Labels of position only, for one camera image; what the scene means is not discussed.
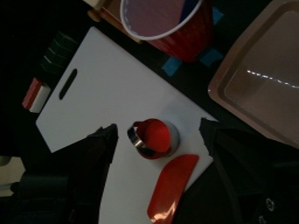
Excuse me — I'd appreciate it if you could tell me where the red plastic cup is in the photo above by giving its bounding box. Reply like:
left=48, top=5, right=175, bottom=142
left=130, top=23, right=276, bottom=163
left=117, top=0, right=215, bottom=64

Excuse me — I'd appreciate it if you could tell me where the white block with red dot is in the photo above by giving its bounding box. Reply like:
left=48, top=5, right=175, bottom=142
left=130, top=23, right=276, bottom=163
left=21, top=76, right=52, bottom=115

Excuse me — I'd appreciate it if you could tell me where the white cutting board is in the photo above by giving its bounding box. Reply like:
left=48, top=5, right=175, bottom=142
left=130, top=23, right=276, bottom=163
left=34, top=25, right=220, bottom=224

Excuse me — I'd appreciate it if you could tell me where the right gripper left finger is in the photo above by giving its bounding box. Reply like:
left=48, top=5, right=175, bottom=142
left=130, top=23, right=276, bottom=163
left=66, top=122, right=120, bottom=224

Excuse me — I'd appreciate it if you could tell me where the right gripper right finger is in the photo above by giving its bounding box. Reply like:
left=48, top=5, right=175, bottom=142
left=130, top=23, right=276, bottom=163
left=197, top=116, right=276, bottom=224

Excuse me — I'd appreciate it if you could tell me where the blue tape piece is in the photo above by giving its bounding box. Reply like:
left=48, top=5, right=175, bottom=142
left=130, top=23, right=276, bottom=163
left=160, top=56, right=183, bottom=78
left=211, top=6, right=227, bottom=26
left=197, top=47, right=225, bottom=68

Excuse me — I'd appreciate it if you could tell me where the copper coloured tray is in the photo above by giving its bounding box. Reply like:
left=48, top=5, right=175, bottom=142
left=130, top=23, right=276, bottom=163
left=207, top=0, right=299, bottom=147

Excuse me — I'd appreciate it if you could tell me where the red wooden box with knob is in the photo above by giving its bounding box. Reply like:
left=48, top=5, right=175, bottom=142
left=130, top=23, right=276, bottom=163
left=81, top=0, right=144, bottom=46

